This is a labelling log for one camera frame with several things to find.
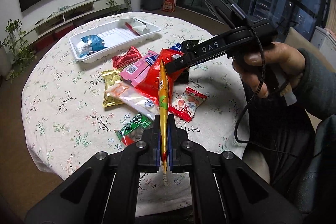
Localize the light blue snack packet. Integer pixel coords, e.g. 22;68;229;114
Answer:
78;35;106;57

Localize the gold snack packet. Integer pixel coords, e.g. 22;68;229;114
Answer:
100;69;123;107

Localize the large red snack bag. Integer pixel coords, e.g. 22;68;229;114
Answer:
135;49;191;122

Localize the green nut snack packet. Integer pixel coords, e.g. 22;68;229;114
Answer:
114;113;152;146

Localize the orange yellow snack stick packet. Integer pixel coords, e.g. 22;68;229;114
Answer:
158;61;169;186

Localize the red white fruit candy packet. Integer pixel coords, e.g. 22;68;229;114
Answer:
170;86;207;122

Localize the person's right hand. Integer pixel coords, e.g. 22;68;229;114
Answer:
232;42;305;92

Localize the white tv console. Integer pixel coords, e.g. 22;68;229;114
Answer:
21;0;110;45

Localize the white plastic tray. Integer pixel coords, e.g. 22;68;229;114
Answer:
69;17;161;64

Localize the silver red wrapper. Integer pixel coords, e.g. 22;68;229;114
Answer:
125;18;150;35

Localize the clear orange cat snack packet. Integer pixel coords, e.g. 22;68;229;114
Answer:
110;82;159;121

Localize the left leafy plant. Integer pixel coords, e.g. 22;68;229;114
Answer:
1;19;36;82

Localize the dark sleeve forearm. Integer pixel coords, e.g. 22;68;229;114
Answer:
294;49;335;120

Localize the red gift bag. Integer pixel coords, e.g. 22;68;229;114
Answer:
162;0;175;12

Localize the dark blue snack packet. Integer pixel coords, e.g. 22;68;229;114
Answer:
170;43;182;52

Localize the dark red candy packet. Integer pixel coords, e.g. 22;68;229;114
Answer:
112;46;142;69

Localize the pink barcode snack packet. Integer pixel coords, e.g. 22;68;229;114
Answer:
120;51;158;87

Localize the floral tablecloth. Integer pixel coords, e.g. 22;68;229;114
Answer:
21;11;250;217

